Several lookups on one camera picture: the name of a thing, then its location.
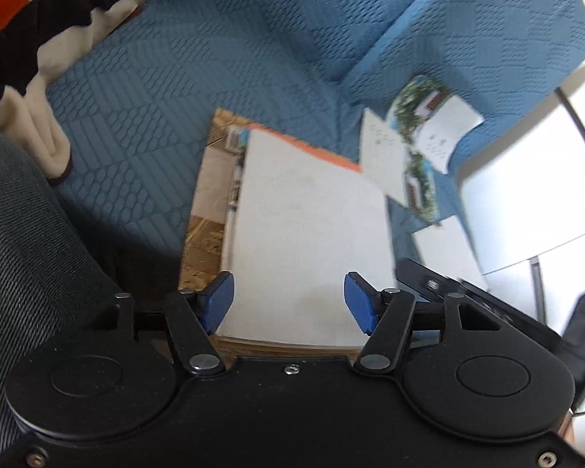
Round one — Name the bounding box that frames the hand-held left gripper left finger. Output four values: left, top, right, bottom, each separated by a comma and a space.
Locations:
90, 272, 236, 376

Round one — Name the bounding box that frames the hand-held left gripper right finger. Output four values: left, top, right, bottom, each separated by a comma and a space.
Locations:
344, 272, 508, 376

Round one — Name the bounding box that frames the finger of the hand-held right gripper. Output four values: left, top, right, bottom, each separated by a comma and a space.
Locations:
395, 258, 491, 305

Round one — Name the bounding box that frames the orange and white book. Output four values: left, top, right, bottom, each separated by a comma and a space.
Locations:
217, 124, 395, 349

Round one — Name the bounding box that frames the tan patterned book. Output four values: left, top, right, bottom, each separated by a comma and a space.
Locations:
178, 108, 254, 352

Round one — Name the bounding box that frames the blue textured seat cushion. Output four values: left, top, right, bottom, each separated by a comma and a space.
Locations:
46, 0, 456, 284
339, 0, 585, 235

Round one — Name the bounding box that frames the grey metal chair frame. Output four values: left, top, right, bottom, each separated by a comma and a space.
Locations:
530, 87, 585, 323

